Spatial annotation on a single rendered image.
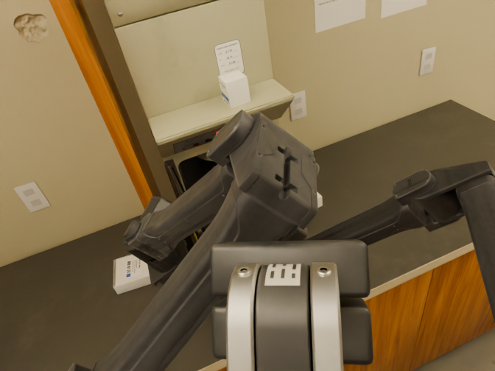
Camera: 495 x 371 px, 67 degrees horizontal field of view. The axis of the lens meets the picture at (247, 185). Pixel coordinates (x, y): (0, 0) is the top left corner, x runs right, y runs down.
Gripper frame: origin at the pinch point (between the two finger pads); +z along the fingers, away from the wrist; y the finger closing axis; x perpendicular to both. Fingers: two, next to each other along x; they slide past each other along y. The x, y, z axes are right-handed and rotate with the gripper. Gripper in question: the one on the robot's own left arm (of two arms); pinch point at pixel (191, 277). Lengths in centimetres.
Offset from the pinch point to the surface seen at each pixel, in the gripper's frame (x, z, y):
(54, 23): -66, -47, -5
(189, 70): -23.6, -29.7, -28.6
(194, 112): -18.9, -23.4, -23.7
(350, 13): -68, 10, -86
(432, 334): 5, 107, -41
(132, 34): -24, -43, -24
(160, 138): -12.2, -26.9, -15.7
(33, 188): -63, -15, 40
